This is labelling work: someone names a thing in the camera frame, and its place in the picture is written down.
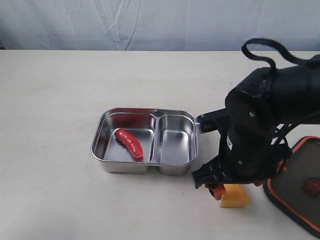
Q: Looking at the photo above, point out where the white wrinkled backdrop cloth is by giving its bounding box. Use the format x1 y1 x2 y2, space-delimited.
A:
0 0 320 51

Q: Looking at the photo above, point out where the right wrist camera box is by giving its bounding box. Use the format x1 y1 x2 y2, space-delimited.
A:
196 108 230 135

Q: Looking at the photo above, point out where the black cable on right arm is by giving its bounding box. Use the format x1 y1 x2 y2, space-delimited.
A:
241 37 320 73

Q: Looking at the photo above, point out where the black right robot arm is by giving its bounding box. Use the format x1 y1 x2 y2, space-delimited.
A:
192 66 320 197

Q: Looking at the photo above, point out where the steel two-compartment lunch tray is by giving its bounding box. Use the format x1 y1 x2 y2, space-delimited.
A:
91 107 198 176

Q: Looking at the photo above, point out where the red sausage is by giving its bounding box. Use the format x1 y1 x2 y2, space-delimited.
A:
114 129 143 159

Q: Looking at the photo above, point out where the yellow cheese wedge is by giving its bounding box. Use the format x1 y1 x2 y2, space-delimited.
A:
220 184 250 208

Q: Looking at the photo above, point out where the black lid with orange seal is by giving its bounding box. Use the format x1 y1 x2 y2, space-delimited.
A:
263 136 320 239

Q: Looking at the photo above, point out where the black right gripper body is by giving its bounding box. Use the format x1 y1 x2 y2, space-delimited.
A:
192 89 278 188

